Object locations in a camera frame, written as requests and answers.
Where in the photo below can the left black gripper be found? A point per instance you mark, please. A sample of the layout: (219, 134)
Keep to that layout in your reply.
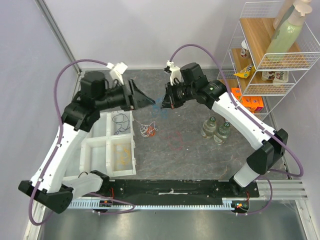
(136, 99)

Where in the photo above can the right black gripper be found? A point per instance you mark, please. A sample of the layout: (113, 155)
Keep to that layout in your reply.
(170, 95)

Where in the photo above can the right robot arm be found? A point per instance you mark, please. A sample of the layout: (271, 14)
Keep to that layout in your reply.
(190, 83)

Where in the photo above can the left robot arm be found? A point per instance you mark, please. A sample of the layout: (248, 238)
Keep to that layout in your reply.
(47, 186)

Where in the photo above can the left glass water bottle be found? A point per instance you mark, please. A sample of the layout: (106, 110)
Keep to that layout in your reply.
(208, 128)

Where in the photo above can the glass water bottle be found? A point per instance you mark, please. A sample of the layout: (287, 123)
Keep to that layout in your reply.
(208, 128)
(222, 133)

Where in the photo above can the white compartment tray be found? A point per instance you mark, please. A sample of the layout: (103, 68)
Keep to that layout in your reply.
(108, 148)

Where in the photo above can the right glass water bottle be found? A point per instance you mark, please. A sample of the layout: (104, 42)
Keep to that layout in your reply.
(222, 133)

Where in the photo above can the orange snack box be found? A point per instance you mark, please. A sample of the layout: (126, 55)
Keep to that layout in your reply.
(251, 103)

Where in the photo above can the yellow snack bag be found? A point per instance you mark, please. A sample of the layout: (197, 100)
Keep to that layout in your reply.
(246, 72)

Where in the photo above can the small white cup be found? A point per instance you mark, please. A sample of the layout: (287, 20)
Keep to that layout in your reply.
(244, 52)

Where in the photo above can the green lotion pump bottle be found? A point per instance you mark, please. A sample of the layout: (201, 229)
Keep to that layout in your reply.
(288, 30)

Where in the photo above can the beige pump bottle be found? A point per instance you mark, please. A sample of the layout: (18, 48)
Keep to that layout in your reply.
(286, 10)

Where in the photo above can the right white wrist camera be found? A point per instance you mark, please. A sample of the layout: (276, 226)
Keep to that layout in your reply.
(175, 73)

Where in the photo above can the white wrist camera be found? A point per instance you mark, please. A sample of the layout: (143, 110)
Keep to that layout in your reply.
(116, 71)
(175, 73)

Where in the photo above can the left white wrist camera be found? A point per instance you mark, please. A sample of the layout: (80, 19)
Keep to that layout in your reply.
(116, 71)

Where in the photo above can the white wire shelf rack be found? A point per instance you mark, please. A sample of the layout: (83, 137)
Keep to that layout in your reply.
(255, 26)

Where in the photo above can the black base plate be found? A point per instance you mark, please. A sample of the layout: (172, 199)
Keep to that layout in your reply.
(175, 191)

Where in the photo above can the aluminium corner post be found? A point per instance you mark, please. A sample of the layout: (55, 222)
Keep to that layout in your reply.
(43, 7)

